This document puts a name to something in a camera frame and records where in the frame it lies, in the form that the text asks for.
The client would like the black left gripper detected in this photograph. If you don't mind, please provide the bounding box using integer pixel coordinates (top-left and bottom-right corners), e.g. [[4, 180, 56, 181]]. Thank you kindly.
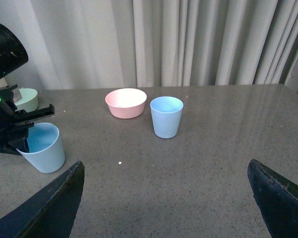
[[0, 85, 55, 155]]

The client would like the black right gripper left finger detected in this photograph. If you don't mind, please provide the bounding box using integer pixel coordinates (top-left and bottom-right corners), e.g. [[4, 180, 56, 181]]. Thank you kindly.
[[0, 161, 84, 238]]

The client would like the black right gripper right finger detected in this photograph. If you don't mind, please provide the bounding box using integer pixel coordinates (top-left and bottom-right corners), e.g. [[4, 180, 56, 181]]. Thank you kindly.
[[247, 160, 298, 238]]

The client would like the light blue cup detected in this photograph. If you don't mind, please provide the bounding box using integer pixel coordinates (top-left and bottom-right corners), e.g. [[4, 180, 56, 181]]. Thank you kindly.
[[150, 96, 184, 139], [17, 122, 65, 174]]

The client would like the green bowl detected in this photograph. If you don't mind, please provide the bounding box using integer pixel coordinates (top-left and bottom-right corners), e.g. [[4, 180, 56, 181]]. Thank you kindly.
[[15, 88, 38, 113]]

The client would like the grey curtain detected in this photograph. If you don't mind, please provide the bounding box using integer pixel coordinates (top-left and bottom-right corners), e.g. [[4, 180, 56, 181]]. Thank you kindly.
[[0, 0, 298, 89]]

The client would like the pink bowl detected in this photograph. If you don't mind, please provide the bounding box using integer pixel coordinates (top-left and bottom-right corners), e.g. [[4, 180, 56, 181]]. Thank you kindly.
[[105, 88, 147, 119]]

